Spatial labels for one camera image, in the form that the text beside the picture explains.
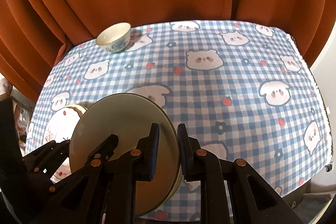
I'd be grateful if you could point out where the blue pattern small bowl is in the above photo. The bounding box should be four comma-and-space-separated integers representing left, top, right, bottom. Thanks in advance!
95, 22, 131, 53

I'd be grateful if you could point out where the blue checkered cartoon tablecloth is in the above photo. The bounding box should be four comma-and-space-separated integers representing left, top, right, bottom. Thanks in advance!
26, 20, 332, 196

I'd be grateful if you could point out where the white cartoon plate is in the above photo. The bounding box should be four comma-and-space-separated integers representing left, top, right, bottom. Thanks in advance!
43, 105, 83, 182

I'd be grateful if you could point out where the scalloped yellow flower plate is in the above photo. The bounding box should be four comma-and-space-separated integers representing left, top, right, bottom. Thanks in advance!
66, 104, 87, 117

